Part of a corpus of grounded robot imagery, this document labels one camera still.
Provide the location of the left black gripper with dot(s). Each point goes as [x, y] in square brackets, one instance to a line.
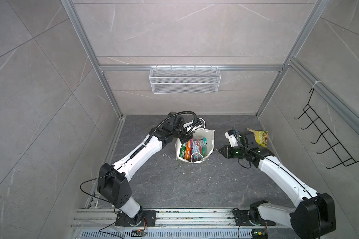
[187, 137]

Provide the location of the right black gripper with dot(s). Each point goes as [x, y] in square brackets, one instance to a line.
[227, 154]

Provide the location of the teal red snack bag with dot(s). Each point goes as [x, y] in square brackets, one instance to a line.
[199, 149]

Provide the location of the white floral paper bag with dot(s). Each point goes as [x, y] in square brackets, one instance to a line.
[198, 134]

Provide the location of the yellow green snack bag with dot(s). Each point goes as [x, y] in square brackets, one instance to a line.
[261, 137]

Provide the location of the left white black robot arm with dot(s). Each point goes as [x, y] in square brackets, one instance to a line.
[113, 182]

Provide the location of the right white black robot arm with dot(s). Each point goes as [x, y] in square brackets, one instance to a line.
[313, 214]

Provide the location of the green snack pack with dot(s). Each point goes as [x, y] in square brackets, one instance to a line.
[182, 152]

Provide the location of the orange snack pack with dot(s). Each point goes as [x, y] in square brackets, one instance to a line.
[187, 155]

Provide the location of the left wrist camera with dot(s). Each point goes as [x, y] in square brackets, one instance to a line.
[193, 125]

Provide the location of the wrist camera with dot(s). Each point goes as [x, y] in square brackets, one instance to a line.
[193, 125]
[230, 135]

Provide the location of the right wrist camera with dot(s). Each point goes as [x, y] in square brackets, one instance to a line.
[230, 135]

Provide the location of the white wire mesh basket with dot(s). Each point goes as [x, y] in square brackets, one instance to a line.
[184, 80]

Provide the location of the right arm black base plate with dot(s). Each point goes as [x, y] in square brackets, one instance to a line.
[245, 219]

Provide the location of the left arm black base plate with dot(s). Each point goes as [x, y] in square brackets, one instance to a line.
[143, 218]

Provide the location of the black wire hook rack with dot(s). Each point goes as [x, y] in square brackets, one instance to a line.
[326, 135]

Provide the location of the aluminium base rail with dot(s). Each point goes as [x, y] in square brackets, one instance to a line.
[165, 218]

